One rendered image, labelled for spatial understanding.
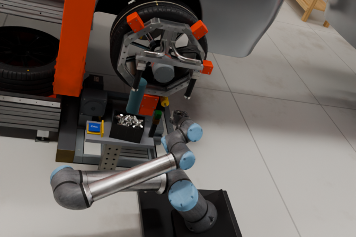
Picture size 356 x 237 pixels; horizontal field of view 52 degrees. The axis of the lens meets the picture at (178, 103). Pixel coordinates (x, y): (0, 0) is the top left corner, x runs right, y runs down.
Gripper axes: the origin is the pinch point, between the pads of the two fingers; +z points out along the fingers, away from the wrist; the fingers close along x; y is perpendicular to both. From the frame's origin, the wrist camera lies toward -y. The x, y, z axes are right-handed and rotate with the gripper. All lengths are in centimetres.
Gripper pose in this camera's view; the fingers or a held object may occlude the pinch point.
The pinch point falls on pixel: (172, 118)
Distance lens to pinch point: 224.3
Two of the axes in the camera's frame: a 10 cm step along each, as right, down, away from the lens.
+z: -3.3, -2.4, 9.1
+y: 1.6, -9.7, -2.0
